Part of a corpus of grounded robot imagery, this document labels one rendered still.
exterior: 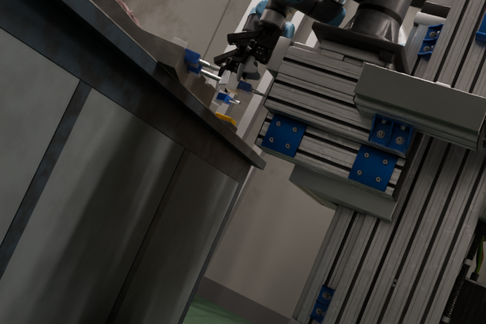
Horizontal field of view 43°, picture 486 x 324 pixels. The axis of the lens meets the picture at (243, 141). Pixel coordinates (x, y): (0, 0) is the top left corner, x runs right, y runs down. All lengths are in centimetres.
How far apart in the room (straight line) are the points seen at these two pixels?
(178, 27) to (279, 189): 146
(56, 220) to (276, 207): 260
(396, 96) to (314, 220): 261
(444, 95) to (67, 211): 87
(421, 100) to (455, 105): 7
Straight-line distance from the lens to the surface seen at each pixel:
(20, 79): 120
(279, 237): 391
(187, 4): 467
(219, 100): 232
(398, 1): 156
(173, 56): 147
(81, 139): 142
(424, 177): 158
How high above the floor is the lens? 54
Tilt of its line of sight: 7 degrees up
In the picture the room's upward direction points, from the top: 24 degrees clockwise
